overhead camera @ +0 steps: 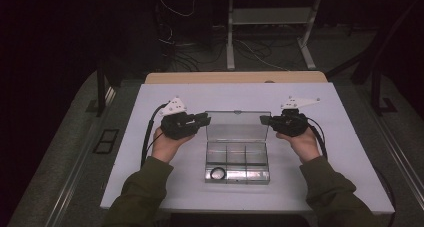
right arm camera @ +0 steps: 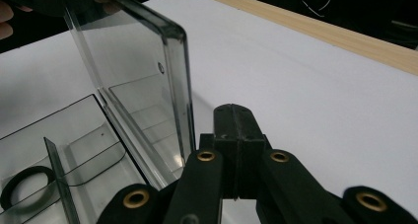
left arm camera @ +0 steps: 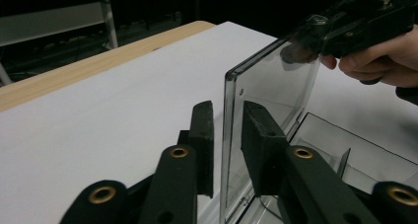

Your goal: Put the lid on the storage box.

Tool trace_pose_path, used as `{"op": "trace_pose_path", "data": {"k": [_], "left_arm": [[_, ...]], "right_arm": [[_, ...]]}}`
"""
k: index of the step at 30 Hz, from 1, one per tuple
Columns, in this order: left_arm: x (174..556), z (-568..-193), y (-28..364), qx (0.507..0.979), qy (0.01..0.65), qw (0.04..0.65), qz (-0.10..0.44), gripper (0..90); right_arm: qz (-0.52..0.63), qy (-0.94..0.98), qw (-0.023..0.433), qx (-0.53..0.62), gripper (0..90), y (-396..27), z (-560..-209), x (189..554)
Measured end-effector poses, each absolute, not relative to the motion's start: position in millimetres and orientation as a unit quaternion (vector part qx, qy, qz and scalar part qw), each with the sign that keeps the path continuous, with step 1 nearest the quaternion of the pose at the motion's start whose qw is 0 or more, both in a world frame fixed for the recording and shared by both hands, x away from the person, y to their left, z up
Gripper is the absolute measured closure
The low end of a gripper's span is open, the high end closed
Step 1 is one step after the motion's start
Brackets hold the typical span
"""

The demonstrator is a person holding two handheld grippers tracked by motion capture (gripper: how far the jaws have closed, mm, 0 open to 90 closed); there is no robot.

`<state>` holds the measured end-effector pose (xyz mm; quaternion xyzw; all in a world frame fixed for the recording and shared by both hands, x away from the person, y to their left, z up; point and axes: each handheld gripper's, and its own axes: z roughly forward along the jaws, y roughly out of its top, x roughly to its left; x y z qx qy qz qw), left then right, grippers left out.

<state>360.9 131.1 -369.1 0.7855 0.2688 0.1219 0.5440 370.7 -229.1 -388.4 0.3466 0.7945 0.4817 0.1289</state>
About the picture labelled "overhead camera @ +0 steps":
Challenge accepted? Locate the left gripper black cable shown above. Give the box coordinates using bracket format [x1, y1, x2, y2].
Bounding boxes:
[140, 102, 168, 168]

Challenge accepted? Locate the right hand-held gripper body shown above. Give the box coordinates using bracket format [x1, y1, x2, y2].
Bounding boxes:
[270, 95, 322, 138]

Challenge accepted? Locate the white floor cable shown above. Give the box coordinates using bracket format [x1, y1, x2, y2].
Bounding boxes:
[239, 39, 290, 72]

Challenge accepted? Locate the wooden table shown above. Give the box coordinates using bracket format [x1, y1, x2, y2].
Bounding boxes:
[144, 70, 330, 85]

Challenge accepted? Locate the grey metal stand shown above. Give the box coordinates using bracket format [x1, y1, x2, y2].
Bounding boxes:
[225, 0, 324, 72]

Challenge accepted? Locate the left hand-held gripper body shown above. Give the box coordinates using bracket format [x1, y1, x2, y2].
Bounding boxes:
[158, 96, 202, 141]

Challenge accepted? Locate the bundle of black floor cables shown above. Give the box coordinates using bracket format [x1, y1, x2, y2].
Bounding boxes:
[162, 36, 228, 72]

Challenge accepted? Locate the black metal stand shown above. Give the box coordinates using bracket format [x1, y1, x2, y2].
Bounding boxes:
[369, 66, 398, 117]
[94, 57, 116, 118]

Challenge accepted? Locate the clear plastic compartment box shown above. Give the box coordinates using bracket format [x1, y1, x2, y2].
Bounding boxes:
[203, 109, 272, 186]

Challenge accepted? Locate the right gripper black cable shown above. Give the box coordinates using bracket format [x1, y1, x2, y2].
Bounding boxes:
[305, 116, 330, 162]

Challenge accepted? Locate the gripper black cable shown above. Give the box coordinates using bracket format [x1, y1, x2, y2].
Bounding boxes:
[305, 116, 330, 162]
[140, 102, 168, 168]

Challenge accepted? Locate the person's right hand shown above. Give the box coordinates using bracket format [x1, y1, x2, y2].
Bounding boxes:
[275, 126, 322, 165]

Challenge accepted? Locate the metal floor rail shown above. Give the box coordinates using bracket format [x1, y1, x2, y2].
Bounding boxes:
[359, 96, 424, 202]
[45, 86, 118, 227]

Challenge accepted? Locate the black ring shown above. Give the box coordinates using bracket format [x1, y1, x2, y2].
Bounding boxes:
[209, 166, 228, 182]

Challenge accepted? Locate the white hanging cable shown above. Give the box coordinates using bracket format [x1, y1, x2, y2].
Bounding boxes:
[159, 0, 197, 19]

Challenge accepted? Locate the person's left hand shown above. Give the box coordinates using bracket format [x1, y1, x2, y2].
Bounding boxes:
[151, 126, 195, 164]

